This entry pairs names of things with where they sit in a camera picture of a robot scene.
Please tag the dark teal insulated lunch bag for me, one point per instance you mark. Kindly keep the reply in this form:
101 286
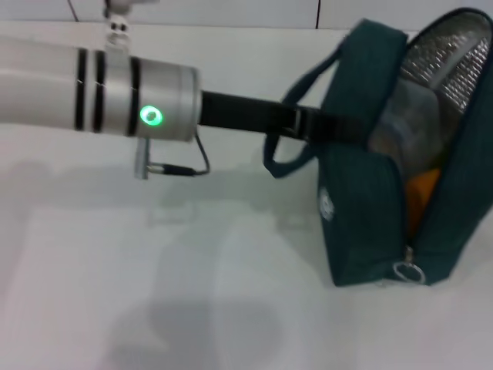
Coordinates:
354 216

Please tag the orange-yellow pear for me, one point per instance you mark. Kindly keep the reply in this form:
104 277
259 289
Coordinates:
421 200

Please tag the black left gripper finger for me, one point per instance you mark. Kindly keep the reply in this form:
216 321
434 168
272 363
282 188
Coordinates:
331 129

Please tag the clear blue-rimmed food container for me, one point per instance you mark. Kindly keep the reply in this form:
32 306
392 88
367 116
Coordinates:
408 123

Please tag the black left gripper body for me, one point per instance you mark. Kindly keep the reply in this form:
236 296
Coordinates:
246 113

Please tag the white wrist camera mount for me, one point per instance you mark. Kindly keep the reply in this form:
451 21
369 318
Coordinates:
117 27

